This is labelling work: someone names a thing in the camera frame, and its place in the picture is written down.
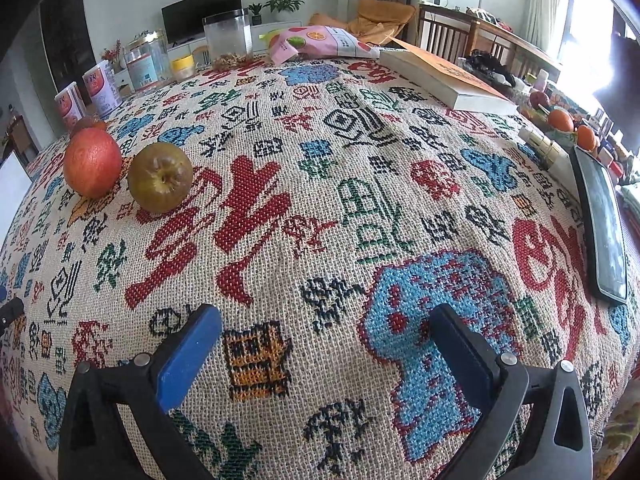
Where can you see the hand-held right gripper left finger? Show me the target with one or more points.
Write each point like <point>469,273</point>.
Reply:
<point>187,355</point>

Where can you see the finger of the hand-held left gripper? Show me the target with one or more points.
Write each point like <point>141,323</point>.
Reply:
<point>10,312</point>

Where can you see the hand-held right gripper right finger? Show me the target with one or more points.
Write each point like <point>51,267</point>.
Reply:
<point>465,355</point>

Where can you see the white box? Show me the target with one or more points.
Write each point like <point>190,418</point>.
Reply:
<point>10,185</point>

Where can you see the large red apple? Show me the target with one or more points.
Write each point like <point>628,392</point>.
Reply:
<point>92,162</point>

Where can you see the sweet potato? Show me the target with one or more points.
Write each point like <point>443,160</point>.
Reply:
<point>89,123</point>

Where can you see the dark wooden furniture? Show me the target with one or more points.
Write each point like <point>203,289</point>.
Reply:
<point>20,135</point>

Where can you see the black smartphone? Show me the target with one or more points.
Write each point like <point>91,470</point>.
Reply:
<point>602,232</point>

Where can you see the printed woven tablecloth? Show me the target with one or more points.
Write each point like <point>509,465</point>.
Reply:
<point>325,200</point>

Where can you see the red white can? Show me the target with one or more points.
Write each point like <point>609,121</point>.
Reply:
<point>67,106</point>
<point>102,87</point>

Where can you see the white gold cosmetic tube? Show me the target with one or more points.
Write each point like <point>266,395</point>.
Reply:
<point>542,147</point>

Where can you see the small red apple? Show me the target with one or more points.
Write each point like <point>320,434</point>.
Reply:
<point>537,98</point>

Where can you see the orange cover book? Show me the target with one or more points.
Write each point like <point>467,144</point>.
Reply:
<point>440,77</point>

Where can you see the red flower bouquet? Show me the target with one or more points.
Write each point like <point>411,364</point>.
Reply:
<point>112,52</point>

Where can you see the metal tin with pink label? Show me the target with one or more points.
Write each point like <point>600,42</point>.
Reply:
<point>145,65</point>

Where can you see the dark display cabinet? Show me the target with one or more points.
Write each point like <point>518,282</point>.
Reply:
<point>65,35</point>

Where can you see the small pink bottle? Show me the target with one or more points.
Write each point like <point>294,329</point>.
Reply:
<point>541,80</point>

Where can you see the small yellow jar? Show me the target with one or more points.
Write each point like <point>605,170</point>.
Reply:
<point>182,67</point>

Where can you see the black pouch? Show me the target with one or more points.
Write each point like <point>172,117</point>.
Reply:
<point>487,67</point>

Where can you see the wooden chair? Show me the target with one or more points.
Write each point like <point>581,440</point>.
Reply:
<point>515,52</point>
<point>442,30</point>

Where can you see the clear jar with black lid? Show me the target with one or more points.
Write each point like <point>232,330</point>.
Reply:
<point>227,40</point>

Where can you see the dark backlit object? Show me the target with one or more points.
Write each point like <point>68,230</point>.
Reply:
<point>625,65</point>

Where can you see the pink snack bag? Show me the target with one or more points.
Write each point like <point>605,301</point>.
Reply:
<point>320,40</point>

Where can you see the colourful cloth pile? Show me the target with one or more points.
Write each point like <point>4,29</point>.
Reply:
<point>487,14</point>

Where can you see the black television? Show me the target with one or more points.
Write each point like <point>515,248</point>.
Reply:
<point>200,12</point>

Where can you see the orange lounge chair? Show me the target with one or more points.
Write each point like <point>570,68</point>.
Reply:
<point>382,17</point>

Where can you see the small green potted plant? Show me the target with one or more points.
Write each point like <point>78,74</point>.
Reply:
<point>256,12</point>

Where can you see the window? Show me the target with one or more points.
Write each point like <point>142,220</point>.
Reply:
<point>590,25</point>

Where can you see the white curtain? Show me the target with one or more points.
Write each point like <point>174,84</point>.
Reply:
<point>542,5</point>

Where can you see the large green potted plant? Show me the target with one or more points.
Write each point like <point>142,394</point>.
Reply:
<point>282,0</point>

